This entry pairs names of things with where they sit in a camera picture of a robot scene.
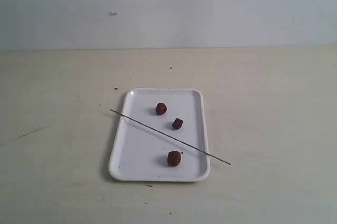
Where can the red date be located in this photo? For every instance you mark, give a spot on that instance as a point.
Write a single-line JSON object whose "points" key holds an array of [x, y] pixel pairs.
{"points": [[161, 108], [174, 158], [177, 124]]}

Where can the white rectangular plastic tray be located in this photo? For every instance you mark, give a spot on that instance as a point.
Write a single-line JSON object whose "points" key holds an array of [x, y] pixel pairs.
{"points": [[143, 139]]}

